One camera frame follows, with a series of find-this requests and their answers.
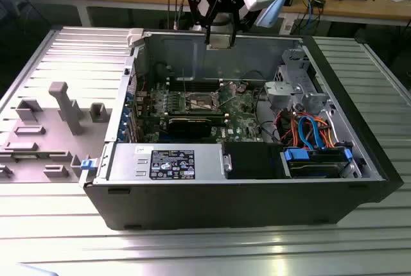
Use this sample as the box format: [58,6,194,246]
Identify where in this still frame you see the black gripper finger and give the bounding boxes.
[188,0,222,45]
[229,0,254,47]

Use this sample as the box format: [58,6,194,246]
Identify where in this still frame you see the silver topped CPU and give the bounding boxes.
[206,42,236,51]

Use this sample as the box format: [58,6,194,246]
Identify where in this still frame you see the metal socket cover frame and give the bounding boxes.
[215,80,240,108]

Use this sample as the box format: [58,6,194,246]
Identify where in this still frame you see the thin metal locking lever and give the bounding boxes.
[181,67,189,100]
[219,89,240,108]

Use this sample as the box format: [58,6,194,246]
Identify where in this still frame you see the CPU socket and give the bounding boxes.
[182,91,222,112]

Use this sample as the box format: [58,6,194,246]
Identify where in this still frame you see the black plastic bay cover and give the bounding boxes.
[223,142,285,180]

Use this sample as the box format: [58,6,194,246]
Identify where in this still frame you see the silver metal drive cage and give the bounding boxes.
[263,47,333,112]

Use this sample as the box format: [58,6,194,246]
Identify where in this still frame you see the beige case latch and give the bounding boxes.
[126,28,144,48]

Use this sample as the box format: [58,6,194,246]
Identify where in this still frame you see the green motherboard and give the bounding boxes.
[134,76,269,144]

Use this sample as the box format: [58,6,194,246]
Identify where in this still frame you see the graphics card with black cooler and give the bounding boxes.
[165,114,214,139]

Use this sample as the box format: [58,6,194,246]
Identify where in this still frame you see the hard disk in blue carrier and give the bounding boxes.
[281,146,354,180]

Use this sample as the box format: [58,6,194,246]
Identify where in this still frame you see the silver power supply unit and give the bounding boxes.
[108,142,225,182]

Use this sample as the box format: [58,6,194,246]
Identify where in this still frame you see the black open PC case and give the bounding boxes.
[78,26,405,232]

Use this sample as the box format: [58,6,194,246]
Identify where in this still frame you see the gray plastic parts rack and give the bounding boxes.
[0,81,112,184]

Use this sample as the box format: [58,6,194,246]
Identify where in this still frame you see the thin black wire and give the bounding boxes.
[254,88,283,144]

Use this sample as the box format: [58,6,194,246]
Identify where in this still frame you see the red data cable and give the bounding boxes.
[274,110,292,130]

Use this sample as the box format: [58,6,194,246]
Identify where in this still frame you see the orange power wire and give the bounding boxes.
[287,114,337,149]

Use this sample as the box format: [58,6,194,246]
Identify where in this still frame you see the blue flat data cable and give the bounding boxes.
[297,114,311,148]
[304,114,324,151]

